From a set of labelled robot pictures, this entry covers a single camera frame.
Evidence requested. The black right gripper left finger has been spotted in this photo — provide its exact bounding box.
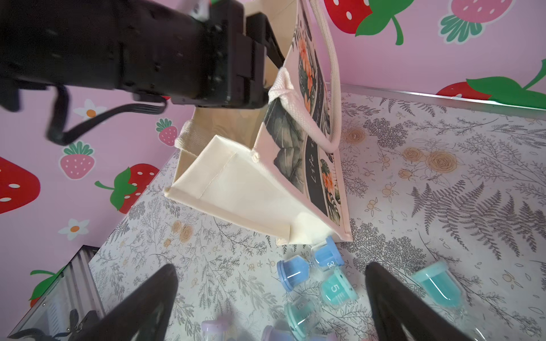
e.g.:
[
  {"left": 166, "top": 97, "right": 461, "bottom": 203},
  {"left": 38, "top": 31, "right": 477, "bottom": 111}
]
[{"left": 72, "top": 264, "right": 179, "bottom": 340}]

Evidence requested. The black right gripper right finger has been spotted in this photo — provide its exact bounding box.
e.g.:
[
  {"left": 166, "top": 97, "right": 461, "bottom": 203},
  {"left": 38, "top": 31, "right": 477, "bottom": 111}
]
[{"left": 365, "top": 262, "right": 469, "bottom": 341}]

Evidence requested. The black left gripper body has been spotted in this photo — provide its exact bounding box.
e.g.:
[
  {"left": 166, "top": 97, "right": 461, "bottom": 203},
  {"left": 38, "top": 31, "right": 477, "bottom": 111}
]
[{"left": 1, "top": 1, "right": 284, "bottom": 112}]

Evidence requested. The teal hourglass far right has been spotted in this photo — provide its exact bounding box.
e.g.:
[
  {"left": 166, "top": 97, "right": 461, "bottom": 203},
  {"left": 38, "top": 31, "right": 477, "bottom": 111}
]
[{"left": 412, "top": 261, "right": 487, "bottom": 340}]

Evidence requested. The lilac hourglass centre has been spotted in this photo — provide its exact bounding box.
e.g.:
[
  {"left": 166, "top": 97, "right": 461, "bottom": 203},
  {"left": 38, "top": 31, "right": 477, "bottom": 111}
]
[{"left": 200, "top": 319, "right": 231, "bottom": 341}]

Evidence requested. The teal hourglass near bag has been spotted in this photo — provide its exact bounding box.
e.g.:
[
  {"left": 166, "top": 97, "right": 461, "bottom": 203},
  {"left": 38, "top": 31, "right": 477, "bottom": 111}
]
[{"left": 284, "top": 267, "right": 358, "bottom": 340}]

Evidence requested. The blue hourglass near bag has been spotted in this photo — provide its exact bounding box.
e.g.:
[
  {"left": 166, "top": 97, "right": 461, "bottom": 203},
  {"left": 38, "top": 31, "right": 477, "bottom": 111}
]
[{"left": 277, "top": 236, "right": 345, "bottom": 292}]

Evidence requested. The blue hourglass centre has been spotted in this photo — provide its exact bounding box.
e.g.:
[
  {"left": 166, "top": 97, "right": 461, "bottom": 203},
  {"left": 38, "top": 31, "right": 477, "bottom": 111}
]
[{"left": 262, "top": 325, "right": 338, "bottom": 341}]

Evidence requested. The cream canvas tote bag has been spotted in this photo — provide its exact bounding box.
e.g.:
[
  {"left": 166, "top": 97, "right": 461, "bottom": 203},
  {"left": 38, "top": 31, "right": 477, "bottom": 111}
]
[{"left": 165, "top": 1, "right": 353, "bottom": 245}]

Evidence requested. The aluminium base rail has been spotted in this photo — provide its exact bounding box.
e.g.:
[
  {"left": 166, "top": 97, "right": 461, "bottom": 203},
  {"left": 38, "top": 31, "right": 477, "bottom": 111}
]
[{"left": 8, "top": 246, "right": 105, "bottom": 340}]

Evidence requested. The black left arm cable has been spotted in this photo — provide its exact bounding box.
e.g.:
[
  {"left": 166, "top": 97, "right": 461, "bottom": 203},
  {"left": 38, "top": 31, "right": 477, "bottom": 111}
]
[{"left": 45, "top": 84, "right": 167, "bottom": 146}]

